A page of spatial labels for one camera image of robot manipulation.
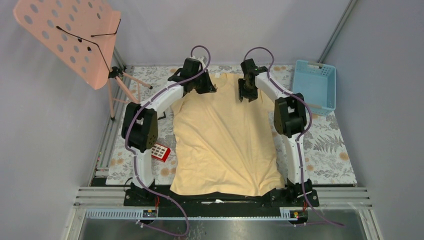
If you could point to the yellow shirt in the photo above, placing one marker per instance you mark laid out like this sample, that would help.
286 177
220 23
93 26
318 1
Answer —
223 144

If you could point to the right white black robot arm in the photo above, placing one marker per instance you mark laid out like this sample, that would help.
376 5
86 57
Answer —
289 119

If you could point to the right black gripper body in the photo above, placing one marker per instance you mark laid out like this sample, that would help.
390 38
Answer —
247 91

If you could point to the pink perforated music stand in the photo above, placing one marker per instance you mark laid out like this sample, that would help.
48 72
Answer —
82 33

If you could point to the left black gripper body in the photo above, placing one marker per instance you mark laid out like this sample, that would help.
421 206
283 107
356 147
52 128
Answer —
201 83

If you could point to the light blue plastic basket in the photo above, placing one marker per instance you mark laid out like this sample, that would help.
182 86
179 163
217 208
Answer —
317 83

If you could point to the red box with white squares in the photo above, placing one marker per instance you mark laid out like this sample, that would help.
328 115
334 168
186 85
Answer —
160 152

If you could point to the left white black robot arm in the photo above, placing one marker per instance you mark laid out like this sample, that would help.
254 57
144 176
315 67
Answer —
140 126

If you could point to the black open brooch case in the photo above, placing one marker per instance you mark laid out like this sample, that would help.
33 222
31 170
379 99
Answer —
163 116

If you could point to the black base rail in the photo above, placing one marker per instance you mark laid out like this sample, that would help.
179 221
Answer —
157 196

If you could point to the floral patterned table mat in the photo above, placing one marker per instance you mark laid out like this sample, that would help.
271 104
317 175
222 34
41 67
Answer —
326 156

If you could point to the grey slotted cable duct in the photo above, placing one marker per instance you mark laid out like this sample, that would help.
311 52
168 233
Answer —
261 214

